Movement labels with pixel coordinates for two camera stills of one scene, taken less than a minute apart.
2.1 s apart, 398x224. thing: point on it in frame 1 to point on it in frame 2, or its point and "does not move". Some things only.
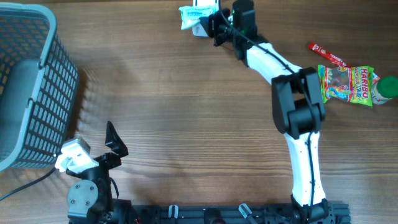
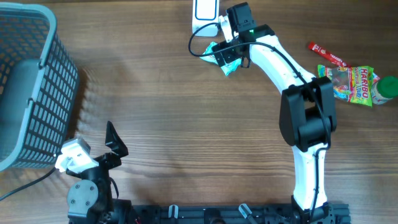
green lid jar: [384, 89] does not move
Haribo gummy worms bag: [346, 84] does not move
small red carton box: [375, 78] does not move
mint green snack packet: [191, 14] to [228, 67]
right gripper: [209, 23] to [227, 55]
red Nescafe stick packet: [328, 55] does not move
